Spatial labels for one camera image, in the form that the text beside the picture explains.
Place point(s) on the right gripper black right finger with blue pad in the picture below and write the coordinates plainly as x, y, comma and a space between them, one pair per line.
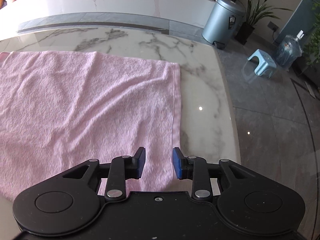
240, 201

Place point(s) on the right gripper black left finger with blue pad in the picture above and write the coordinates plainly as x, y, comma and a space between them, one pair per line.
70, 200

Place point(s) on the pink terry towel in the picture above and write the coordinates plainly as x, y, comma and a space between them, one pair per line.
61, 108

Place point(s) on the light blue plastic stool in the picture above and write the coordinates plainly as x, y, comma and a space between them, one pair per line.
266, 65

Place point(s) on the clear water jug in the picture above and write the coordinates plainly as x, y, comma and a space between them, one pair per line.
289, 50

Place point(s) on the green leafy plant right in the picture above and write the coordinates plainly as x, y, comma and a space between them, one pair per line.
311, 47

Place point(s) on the silver pedal trash bin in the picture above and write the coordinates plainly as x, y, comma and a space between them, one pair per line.
222, 22

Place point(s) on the potted long-leaf plant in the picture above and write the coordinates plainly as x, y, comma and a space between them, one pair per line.
254, 12

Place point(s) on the white marble tv bench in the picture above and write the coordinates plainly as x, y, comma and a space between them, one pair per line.
153, 15

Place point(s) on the wall power socket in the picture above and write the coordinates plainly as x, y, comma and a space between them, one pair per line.
272, 26

